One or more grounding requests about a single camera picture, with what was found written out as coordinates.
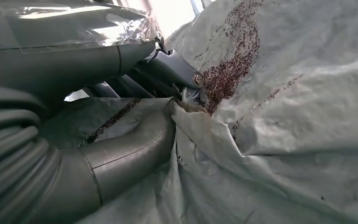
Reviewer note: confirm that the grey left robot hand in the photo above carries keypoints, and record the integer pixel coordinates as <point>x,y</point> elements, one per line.
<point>58,68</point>

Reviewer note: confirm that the grey parcel dotted red print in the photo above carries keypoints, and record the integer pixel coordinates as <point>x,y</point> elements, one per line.
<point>290,108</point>

